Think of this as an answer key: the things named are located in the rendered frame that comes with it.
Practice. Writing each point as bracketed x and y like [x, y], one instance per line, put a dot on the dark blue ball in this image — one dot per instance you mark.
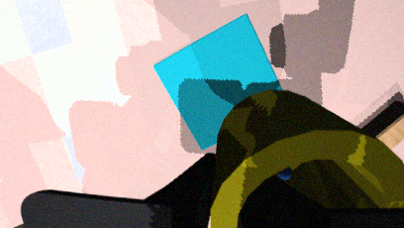
[285, 174]

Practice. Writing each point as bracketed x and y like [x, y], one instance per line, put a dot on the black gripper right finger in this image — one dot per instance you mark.
[275, 204]

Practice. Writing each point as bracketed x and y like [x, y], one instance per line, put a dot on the light wooden bar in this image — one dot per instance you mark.
[388, 126]

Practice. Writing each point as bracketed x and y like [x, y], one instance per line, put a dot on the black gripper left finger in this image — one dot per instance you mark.
[184, 203]

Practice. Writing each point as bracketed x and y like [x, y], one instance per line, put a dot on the yellow cup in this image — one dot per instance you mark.
[333, 161]

